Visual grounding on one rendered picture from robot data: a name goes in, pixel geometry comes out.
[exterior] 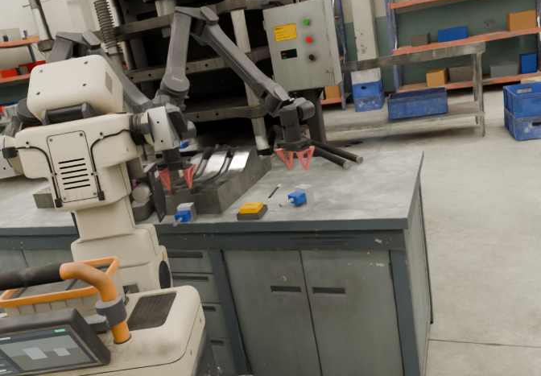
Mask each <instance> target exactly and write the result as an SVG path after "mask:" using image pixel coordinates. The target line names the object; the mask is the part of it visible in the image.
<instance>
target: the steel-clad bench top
mask: <svg viewBox="0 0 541 376"><path fill-rule="evenodd" d="M422 154H423V149H414V150H403V151H383V152H373V153H362V154H355V155H360V156H361V157H363V161H362V163H356V162H354V161H351V160H348V159H345V158H342V157H340V156H337V155H336V156H337V157H340V158H342V159H344V160H346V161H348V162H350V167H349V168H347V169H345V168H343V167H341V166H339V165H337V164H335V163H333V162H331V161H329V160H327V159H325V158H323V157H311V161H310V164H309V169H308V170H307V171H305V170H304V168H303V167H302V165H301V163H300V161H299V159H293V164H292V168H291V169H288V167H287V165H286V164H285V163H284V162H283V160H282V159H280V160H271V166H272V169H270V170H269V171H268V172H267V173H266V174H265V175H264V176H263V177H262V178H261V179H260V180H259V181H258V182H257V183H256V184H255V185H253V186H252V187H251V188H250V189H249V190H248V191H247V192H246V193H244V194H243V195H242V196H241V197H240V198H239V199H238V200H237V201H235V202H234V203H233V204H232V205H231V206H230V207H229V208H228V209H226V210H225V211H224V212H223V213H220V214H197V218H196V219H195V220H194V221H188V222H180V223H179V224H203V223H237V222H271V221H338V220H372V219H406V218H407V216H408V213H409V209H410V206H411V199H412V196H413V192H414V188H415V182H416V178H417V175H418V171H419V165H420V161H421V158H422ZM279 184H281V185H280V187H279V188H278V189H277V191H276V192H275V193H274V195H273V196H272V197H271V198H268V196H269V195H270V194H271V193H272V192H273V191H274V190H275V188H276V187H277V186H278V185H279ZM301 184H307V185H312V188H313V193H314V198H315V200H314V201H313V202H311V203H309V204H304V203H299V204H292V203H289V204H287V205H284V206H283V207H279V204H281V203H283V202H284V201H286V200H288V196H287V195H289V194H291V193H293V192H295V187H296V186H298V185H301ZM47 187H50V185H49V182H46V183H44V184H41V185H39V186H37V187H35V188H33V189H30V190H28V191H26V192H23V193H21V194H19V195H17V196H14V197H12V198H10V199H8V200H5V201H3V202H1V203H0V228H34V227H68V226H75V225H74V223H73V220H72V215H71V213H70V212H69V211H67V212H59V211H56V208H47V209H37V207H36V204H35V200H34V197H33V195H32V194H34V193H36V192H38V191H41V190H43V189H45V188H47ZM253 201H262V204H263V205H267V208H268V210H267V211H266V213H265V214H264V215H263V216H262V217H261V218H260V219H259V220H238V219H237V214H238V213H239V212H240V208H241V207H242V206H243V205H244V204H245V203H246V202H253ZM174 216H175V215H170V216H165V217H164V219H163V220H162V222H161V223H159V219H158V215H157V212H155V211H154V212H153V213H152V214H151V216H150V217H149V218H148V219H147V220H145V221H135V222H134V223H135V224H136V225H141V224H152V225H169V224H174V223H175V222H176V219H175V217H174Z"/></svg>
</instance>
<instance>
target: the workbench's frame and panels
mask: <svg viewBox="0 0 541 376"><path fill-rule="evenodd" d="M423 158H424V156H423V154H422V158H421V161H420V165H419V171H418V175H417V178H416V182H415V188H414V192H413V196H412V199H411V206H410V209H409V213H408V216H407V218H406V219H372V220H338V221H271V222H237V223H203V224H178V225H177V226H175V227H174V226H173V224H169V225H153V226H154V227H155V231H156V235H157V238H158V243H159V246H164V247H165V248H166V251H167V258H168V261H169V266H170V270H171V277H172V281H173V287H182V286H191V287H194V288H195V289H196V290H197V291H198V294H199V297H200V302H201V306H202V309H203V313H204V318H205V324H204V330H205V331H206V332H207V333H208V334H209V338H210V341H211V345H212V348H213V354H214V357H215V361H216V364H217V370H218V367H219V368H220V370H219V371H218V373H219V376H239V375H245V374H249V375H253V376H426V369H427V352H428V342H429V333H430V324H433V322H434V312H433V303H432V287H431V279H430V270H429V261H428V253H427V237H426V229H425V220H424V211H423V196H422V187H421V178H420V172H421V168H422V165H423ZM79 238H80V236H78V235H77V232H76V228H75V226H68V227H34V228H0V272H6V271H15V270H21V269H26V268H32V267H41V266H46V265H52V264H57V263H70V262H74V259H73V256H72V249H71V244H72V243H73V242H75V241H76V240H77V239H79Z"/></svg>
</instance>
